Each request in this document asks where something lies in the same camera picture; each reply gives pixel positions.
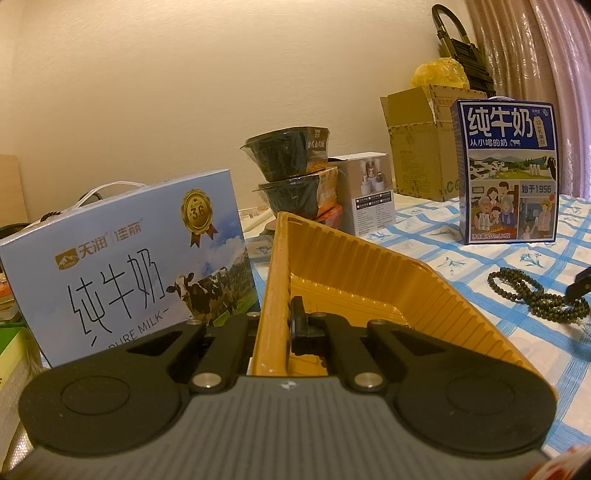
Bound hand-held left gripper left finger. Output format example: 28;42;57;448
121;313;260;394

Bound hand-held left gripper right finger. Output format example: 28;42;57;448
290;296;467;391

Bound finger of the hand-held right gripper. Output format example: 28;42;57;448
566;265;591;302

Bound dark green bead necklace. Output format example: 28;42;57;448
488;267;590;324

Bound golden plastic tray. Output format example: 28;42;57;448
250;211;546;386

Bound blue checkered tablecloth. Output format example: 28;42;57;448
245;191;591;462

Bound dark blue milk carton box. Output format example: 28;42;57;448
450;97;561;245

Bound black orange instant noodle bowl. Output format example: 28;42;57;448
257;167;340;220

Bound light blue milk carton box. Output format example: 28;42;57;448
0;168;259;367

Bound small white product box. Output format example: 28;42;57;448
329;151;396;236

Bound open brown cardboard box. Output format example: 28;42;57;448
380;84;488;201

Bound pink curtain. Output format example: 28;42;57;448
464;0;591;204

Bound pale green box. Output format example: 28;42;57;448
0;325;47;444

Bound black folding trolley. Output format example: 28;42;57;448
431;4;497;97

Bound yellow plastic bag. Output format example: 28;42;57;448
411;58;469;88

